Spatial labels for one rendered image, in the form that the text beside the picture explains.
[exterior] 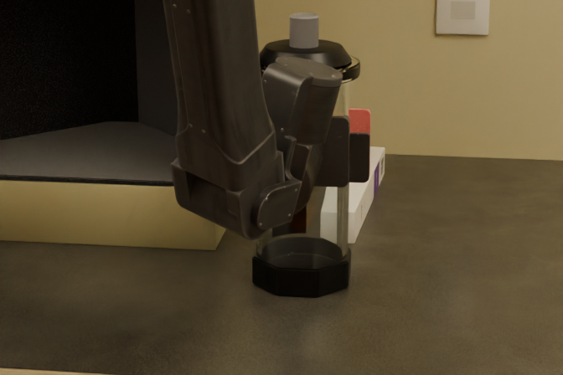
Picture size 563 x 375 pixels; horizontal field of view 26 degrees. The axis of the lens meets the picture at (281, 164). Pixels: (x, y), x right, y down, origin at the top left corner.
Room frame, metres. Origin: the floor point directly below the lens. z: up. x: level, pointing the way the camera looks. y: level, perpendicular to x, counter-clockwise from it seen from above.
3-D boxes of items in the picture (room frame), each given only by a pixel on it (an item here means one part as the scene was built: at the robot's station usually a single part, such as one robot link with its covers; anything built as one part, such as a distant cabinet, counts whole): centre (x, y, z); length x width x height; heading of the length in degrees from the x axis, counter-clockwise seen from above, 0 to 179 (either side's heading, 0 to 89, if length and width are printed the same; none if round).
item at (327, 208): (1.15, -0.02, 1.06); 0.11 x 0.11 x 0.21
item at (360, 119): (1.11, -0.05, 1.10); 0.09 x 0.07 x 0.07; 173
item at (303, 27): (1.15, -0.02, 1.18); 0.09 x 0.09 x 0.07
